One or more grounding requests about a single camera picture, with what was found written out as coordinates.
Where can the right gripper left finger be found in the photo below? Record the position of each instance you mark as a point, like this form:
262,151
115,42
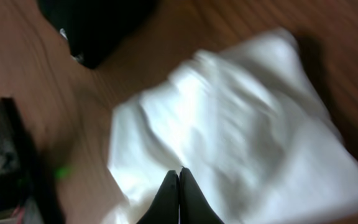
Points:
164,208

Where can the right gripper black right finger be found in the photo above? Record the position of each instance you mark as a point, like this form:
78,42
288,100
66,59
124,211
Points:
194,208

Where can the white t-shirt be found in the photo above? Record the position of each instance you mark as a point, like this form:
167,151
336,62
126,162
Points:
248,126

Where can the folded black polo shirt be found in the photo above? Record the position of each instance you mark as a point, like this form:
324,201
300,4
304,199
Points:
94,28

